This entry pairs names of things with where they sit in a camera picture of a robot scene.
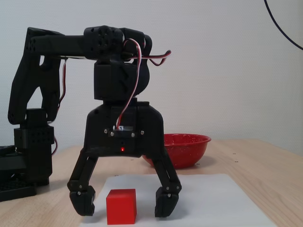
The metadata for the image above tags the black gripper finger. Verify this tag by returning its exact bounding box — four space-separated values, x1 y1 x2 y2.
142 151 183 219
67 148 100 217

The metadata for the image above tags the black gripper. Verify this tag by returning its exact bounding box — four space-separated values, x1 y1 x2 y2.
82 96 166 159

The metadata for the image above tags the red cube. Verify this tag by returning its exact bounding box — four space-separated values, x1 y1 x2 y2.
106 188 137 225

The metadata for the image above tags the red speckled bowl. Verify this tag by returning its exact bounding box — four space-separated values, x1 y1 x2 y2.
142 133 212 170

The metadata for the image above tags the white paper sheet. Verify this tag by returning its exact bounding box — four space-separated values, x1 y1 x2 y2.
79 174 277 227

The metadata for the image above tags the red white gripper servo cable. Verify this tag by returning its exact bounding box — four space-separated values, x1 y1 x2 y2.
113 39 172 131

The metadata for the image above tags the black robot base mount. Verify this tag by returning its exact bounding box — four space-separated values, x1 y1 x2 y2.
0 145 37 203

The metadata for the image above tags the dark blue cable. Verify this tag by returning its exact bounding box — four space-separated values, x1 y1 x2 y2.
263 0 303 51

